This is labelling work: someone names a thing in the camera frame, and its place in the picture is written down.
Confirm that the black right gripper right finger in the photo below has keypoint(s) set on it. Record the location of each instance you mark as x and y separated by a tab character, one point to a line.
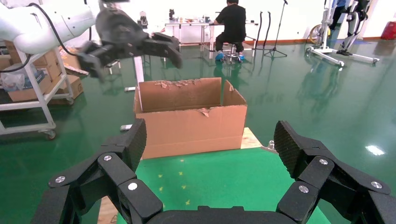
334	185

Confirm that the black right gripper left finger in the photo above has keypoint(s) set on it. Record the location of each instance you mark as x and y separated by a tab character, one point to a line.
102	182

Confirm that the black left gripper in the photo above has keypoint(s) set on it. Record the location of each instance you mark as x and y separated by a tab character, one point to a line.
120	31

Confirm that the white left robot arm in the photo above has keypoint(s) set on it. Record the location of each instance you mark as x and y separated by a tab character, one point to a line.
46	21

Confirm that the torn brown cardboard box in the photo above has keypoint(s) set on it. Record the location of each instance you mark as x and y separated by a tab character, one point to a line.
71	61

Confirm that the plain brown storage box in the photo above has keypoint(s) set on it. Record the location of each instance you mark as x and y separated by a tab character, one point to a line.
74	88

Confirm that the stacked brown storage box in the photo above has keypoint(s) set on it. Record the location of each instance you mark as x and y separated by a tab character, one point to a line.
52	69

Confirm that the large open cardboard carton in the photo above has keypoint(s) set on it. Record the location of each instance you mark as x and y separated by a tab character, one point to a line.
191	133

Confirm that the cardboard box with blue print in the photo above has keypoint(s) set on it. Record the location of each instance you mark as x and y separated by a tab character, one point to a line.
28	92

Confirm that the small black device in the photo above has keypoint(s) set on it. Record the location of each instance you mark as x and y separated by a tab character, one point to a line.
171	14

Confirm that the white work table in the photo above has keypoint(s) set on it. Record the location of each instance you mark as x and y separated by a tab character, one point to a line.
188	24

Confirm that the chrome wheeled stool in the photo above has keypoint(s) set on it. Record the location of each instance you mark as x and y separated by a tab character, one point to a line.
231	55

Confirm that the seated person in black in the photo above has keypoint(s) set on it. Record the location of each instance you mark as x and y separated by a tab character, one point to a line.
232	24

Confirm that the white wheeled shelf rack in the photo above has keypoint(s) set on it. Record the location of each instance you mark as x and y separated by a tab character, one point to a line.
18	106

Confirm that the green table cloth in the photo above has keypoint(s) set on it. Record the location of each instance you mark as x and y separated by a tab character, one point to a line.
216	176

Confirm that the clear plastic bag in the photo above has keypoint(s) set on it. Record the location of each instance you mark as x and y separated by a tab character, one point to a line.
12	81

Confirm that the black pole stand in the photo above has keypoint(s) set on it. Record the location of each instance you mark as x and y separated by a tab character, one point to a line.
268	31
259	31

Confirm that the humanoid robot on stand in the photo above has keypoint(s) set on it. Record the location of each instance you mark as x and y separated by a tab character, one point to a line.
325	51

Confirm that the black tripod stand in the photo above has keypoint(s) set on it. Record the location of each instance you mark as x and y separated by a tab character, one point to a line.
273	51

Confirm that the grey humanoid robot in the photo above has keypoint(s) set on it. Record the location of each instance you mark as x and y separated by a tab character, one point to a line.
352	28

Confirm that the red cabinet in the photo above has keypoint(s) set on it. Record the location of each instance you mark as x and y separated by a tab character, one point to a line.
389	31

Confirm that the white upright post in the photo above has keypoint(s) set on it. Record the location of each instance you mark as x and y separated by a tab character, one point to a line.
139	71

